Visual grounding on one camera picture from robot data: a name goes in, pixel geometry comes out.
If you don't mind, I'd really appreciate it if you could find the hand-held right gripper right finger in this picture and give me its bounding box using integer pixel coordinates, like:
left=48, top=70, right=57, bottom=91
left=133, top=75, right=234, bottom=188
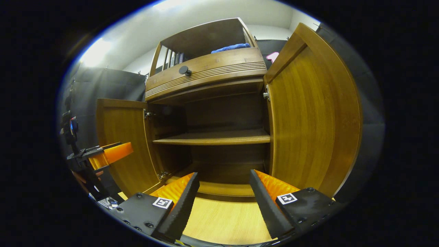
left=249, top=169, right=343, bottom=240

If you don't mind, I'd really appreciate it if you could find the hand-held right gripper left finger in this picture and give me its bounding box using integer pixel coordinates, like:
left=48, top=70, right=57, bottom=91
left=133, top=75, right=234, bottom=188
left=109, top=172, right=200, bottom=242

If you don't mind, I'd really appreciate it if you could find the wooden cabinet door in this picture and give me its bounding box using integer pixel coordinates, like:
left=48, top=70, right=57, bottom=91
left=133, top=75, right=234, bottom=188
left=96, top=98, right=162, bottom=198
left=264, top=23, right=363, bottom=199

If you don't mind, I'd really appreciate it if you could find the wooden double-door shoe cabinet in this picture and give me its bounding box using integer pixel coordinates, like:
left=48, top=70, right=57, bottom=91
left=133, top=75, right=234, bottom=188
left=96, top=17, right=363, bottom=203

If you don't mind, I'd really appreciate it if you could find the wooden inner cabinet shelf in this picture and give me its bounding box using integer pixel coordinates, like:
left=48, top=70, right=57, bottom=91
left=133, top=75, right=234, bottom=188
left=153, top=129, right=271, bottom=145

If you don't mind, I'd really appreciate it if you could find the black backdrop cloth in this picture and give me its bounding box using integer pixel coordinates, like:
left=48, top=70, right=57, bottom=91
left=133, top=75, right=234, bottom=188
left=58, top=24, right=384, bottom=203

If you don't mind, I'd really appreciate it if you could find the blue towel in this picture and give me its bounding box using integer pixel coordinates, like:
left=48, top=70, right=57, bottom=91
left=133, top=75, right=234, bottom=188
left=211, top=43, right=251, bottom=54

